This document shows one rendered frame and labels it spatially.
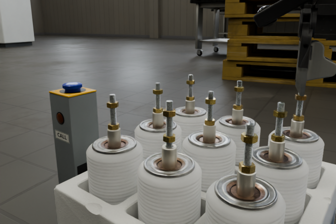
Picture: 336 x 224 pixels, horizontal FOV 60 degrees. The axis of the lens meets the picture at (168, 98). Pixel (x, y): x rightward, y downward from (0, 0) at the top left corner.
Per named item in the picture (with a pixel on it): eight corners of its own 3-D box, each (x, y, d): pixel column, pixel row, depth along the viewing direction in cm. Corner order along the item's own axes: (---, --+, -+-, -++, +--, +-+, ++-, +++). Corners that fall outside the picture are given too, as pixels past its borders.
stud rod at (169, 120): (170, 148, 43) (171, 99, 41) (173, 151, 42) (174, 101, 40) (164, 150, 43) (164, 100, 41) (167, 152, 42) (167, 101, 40)
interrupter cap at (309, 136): (278, 143, 51) (279, 139, 51) (271, 128, 59) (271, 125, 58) (324, 146, 50) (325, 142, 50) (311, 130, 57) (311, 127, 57)
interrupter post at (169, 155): (171, 161, 45) (171, 141, 44) (180, 167, 43) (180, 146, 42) (158, 165, 43) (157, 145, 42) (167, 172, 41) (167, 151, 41)
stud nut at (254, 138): (249, 145, 33) (249, 138, 33) (237, 140, 35) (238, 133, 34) (260, 141, 34) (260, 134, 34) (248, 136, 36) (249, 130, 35)
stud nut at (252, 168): (246, 175, 34) (247, 168, 34) (235, 169, 36) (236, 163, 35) (257, 170, 35) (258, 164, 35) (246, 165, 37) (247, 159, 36)
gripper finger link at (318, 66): (335, 100, 46) (342, 41, 45) (294, 96, 48) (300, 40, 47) (332, 98, 49) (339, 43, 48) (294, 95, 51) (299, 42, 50)
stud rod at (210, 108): (205, 132, 52) (206, 91, 50) (208, 131, 52) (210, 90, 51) (209, 134, 51) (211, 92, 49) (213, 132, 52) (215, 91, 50)
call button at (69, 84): (70, 96, 59) (69, 86, 59) (59, 93, 62) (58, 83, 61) (86, 92, 62) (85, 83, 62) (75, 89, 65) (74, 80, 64)
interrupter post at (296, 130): (290, 138, 53) (292, 121, 53) (287, 133, 56) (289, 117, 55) (304, 139, 53) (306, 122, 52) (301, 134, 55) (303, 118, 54)
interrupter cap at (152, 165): (174, 151, 48) (174, 147, 48) (205, 169, 42) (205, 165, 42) (134, 164, 44) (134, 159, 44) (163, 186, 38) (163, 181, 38)
